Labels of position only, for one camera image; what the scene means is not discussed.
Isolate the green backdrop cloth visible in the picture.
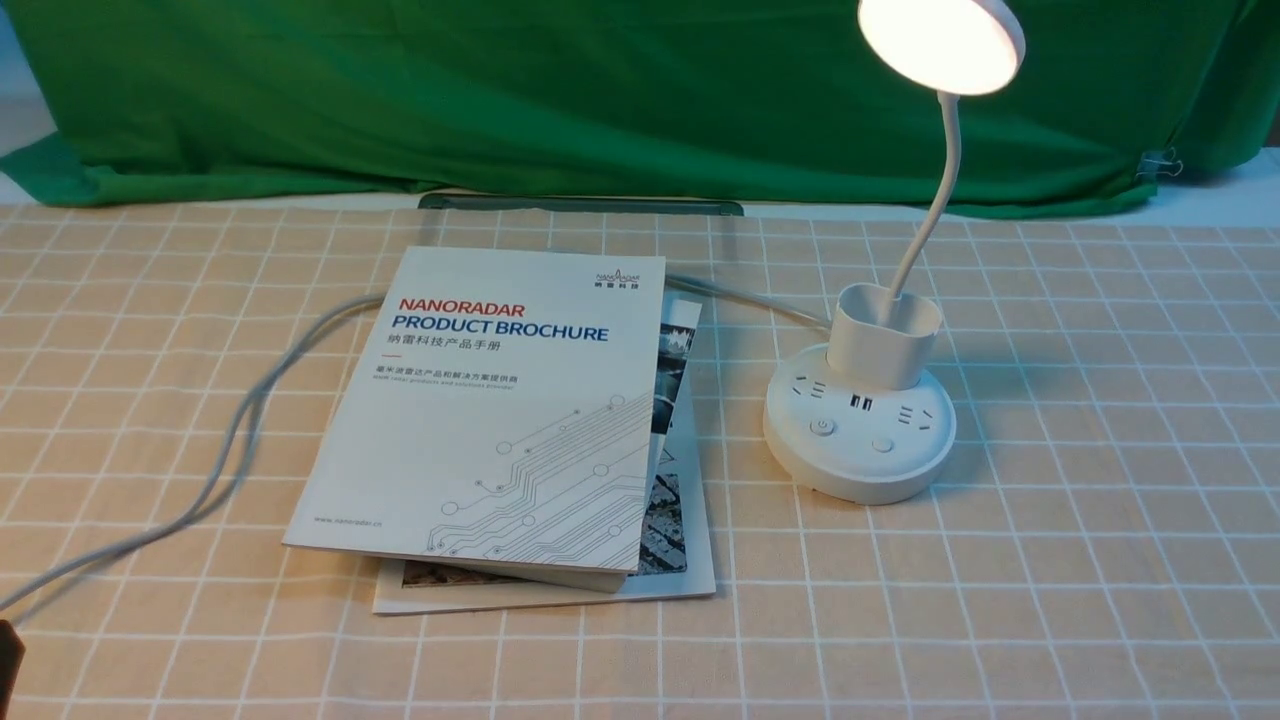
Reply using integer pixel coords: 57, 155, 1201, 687
3, 1, 1277, 219

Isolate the metal binder clip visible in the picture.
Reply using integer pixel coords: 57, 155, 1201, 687
1135, 147, 1185, 182

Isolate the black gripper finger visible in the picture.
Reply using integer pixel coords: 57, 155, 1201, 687
0, 619, 26, 720

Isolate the grey power cable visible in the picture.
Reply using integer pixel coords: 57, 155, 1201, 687
0, 274, 833, 612

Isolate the beige checkered tablecloth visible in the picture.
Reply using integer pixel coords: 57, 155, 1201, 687
1, 205, 1279, 719

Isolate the white Nanoradar product brochure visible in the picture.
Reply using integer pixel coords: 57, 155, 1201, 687
283, 246, 666, 592

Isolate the dark green flat bar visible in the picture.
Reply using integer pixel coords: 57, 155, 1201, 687
417, 192, 745, 217

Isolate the white desk lamp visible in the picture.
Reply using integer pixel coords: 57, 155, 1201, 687
763, 1, 1027, 506

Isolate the magazine under brochure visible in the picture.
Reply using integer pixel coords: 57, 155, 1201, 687
372, 293, 716, 616

